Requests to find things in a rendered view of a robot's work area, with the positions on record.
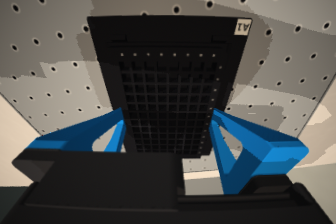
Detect grey perforated base plate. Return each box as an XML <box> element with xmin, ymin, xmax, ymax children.
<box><xmin>0</xmin><ymin>0</ymin><xmax>336</xmax><ymax>138</ymax></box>

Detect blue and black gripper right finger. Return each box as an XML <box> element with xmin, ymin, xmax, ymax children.
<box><xmin>209</xmin><ymin>108</ymin><xmax>309</xmax><ymax>194</ymax></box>

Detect black well plate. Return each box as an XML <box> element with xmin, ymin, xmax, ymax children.
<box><xmin>107</xmin><ymin>42</ymin><xmax>228</xmax><ymax>159</ymax></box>

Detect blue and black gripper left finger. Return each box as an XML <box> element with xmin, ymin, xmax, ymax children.
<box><xmin>26</xmin><ymin>108</ymin><xmax>126</xmax><ymax>151</ymax></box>

